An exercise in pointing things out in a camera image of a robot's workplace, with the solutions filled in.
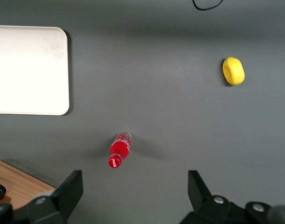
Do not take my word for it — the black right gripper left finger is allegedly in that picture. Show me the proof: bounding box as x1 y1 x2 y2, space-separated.
27 169 84 224

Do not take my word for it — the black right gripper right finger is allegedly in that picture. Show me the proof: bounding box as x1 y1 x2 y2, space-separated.
179 169 250 224

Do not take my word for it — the oak wooden drawer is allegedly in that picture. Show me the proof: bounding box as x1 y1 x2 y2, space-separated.
0 163 49 210

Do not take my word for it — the black drawer handle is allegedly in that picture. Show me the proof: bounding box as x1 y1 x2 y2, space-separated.
0 179 7 201

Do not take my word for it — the oak wooden cabinet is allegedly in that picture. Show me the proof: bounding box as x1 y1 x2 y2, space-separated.
0 155 56 210

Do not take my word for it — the red cola bottle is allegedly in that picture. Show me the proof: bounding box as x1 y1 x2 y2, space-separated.
108 131 132 169

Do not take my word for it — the cream rectangular plastic tray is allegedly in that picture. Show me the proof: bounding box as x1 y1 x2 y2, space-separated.
0 25 70 116

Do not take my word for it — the yellow lemon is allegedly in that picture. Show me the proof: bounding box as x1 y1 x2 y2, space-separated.
222 56 245 86

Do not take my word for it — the thin black floor cable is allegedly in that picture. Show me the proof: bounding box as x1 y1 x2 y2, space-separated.
192 0 224 11

